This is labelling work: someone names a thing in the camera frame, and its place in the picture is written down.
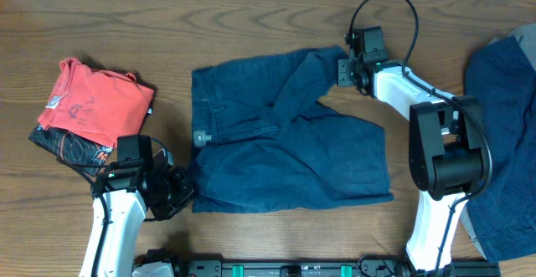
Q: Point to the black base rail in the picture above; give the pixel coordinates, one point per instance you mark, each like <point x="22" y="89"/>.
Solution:
<point x="318" y="268"/>

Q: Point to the grey garment at right edge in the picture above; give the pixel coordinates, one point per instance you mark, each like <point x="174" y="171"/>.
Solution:
<point x="515" y="50"/>

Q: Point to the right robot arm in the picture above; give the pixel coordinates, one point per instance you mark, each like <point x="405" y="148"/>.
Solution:
<point x="449" y="157"/>

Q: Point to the dark blue denim shorts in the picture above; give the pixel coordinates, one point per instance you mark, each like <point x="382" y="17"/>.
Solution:
<point x="264" y="142"/>

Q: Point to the dark blue garment pile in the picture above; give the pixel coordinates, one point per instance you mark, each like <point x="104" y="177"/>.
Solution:
<point x="502" y="219"/>

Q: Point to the folded black orange-print garment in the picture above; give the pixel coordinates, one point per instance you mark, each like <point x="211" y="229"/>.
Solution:
<point x="71" y="148"/>

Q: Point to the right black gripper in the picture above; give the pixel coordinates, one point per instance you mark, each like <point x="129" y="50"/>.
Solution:
<point x="342" y="79"/>

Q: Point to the folded orange t-shirt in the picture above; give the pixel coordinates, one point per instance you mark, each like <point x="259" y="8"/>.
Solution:
<point x="97" y="104"/>

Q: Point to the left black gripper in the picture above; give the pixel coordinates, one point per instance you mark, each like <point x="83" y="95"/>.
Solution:
<point x="182" y="189"/>

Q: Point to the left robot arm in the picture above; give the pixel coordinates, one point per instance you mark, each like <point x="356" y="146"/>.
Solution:
<point x="123" y="201"/>

